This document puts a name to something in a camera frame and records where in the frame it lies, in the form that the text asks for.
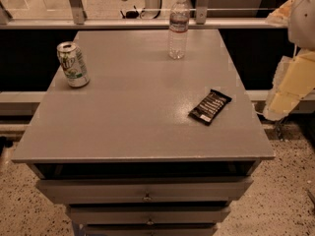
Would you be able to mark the middle grey drawer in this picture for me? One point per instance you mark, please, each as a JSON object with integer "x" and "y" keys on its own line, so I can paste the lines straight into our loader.
{"x": 148, "y": 214}

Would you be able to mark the grey drawer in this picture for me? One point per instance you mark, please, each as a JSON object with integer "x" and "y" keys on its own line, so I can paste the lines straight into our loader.
{"x": 148, "y": 214}
{"x": 158, "y": 230}
{"x": 78, "y": 192}

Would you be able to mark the grey drawer cabinet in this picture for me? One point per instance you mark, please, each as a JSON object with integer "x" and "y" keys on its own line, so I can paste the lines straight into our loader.
{"x": 131, "y": 120}

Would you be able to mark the green 7up can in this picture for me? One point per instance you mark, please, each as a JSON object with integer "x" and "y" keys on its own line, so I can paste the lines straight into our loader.
{"x": 72, "y": 62}

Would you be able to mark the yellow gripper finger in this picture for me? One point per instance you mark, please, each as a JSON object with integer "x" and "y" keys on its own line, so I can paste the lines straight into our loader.
{"x": 280, "y": 17}
{"x": 293, "y": 80}

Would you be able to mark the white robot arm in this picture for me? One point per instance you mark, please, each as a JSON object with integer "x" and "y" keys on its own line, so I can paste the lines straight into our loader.
{"x": 301, "y": 26}

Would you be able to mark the bottom grey drawer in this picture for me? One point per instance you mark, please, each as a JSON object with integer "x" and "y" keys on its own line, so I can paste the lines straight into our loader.
{"x": 158, "y": 230}

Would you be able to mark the black snack bar wrapper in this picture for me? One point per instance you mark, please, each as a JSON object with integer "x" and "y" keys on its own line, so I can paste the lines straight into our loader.
{"x": 209, "y": 107}

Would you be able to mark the clear plastic water bottle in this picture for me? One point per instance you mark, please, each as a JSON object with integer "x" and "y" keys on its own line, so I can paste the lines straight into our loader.
{"x": 178, "y": 29}

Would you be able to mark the top grey drawer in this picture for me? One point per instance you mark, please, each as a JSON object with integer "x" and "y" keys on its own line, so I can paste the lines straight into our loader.
{"x": 78, "y": 192}

